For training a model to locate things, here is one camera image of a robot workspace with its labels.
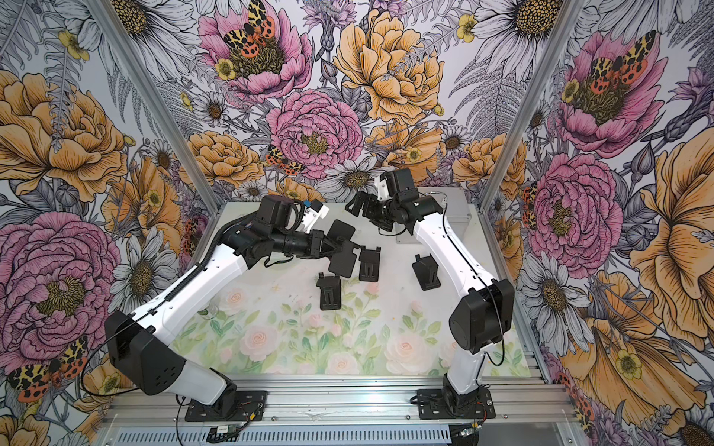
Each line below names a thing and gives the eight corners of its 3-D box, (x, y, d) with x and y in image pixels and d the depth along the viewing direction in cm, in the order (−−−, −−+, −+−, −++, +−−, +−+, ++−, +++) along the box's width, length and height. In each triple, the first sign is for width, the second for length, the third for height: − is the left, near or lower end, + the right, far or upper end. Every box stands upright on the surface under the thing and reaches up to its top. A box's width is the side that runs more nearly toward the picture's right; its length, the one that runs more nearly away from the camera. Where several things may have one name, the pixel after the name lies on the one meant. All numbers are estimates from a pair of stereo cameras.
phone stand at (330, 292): (317, 310, 94) (314, 299, 88) (320, 284, 100) (318, 272, 94) (340, 310, 94) (338, 299, 88) (342, 284, 100) (340, 272, 94)
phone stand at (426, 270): (422, 291, 98) (427, 275, 90) (411, 269, 104) (416, 252, 96) (438, 287, 100) (445, 270, 92) (427, 265, 105) (432, 248, 97)
